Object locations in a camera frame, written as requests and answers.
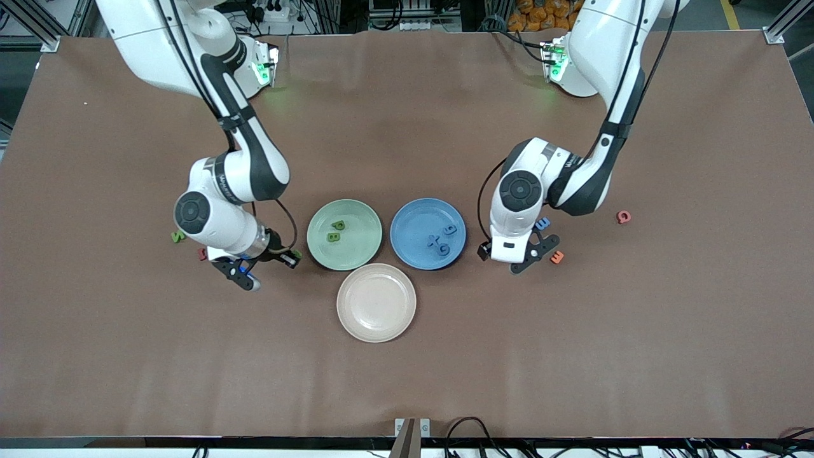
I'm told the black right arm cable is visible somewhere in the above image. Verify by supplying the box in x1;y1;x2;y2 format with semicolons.
156;0;298;250

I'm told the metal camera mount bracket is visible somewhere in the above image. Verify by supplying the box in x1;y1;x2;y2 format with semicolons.
389;417;432;458

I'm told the pile of orange bags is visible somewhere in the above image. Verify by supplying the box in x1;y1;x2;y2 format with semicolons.
507;0;576;32

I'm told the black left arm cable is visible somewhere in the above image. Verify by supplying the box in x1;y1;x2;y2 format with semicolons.
477;0;675;246

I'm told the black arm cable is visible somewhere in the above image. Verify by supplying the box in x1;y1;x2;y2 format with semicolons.
156;0;298;250
477;0;675;246

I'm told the black looped floor cable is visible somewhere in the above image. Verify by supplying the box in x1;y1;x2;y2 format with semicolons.
444;416;528;458

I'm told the beige round plate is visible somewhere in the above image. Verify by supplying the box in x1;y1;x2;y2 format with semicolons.
336;263;417;344

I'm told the black table edge rail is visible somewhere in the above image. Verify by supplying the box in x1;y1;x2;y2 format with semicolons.
0;436;814;458

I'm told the long white power strip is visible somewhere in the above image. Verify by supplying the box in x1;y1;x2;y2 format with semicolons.
399;19;460;32

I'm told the green round plate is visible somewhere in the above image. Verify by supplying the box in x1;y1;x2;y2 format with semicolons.
307;199;383;272

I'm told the aluminium frame post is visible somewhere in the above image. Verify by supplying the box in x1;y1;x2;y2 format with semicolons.
765;0;814;45
0;0;62;53

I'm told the blue round plate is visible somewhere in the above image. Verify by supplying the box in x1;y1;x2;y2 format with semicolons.
390;198;467;271

